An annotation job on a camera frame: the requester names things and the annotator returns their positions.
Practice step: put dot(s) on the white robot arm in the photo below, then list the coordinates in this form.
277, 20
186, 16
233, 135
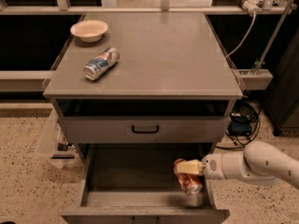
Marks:
259, 163

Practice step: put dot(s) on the blue pepsi can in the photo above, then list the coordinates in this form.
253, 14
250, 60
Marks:
101, 63

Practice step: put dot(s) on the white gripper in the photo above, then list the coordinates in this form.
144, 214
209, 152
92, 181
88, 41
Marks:
211, 167

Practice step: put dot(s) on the open grey middle drawer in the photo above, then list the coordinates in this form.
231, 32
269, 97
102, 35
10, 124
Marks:
135, 184

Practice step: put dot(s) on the black drawer handle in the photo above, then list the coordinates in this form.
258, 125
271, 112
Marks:
145, 129

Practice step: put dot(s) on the closed grey top drawer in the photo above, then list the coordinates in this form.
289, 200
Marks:
96, 130

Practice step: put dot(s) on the red coke can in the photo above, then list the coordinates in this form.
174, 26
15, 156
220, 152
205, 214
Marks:
190, 184

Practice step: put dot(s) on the white paper bowl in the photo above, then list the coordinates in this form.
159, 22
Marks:
89, 31

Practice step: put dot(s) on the blue box on floor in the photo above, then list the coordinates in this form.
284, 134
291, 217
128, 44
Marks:
236, 128

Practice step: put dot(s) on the grey drawer cabinet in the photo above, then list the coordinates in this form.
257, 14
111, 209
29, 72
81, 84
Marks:
170, 65

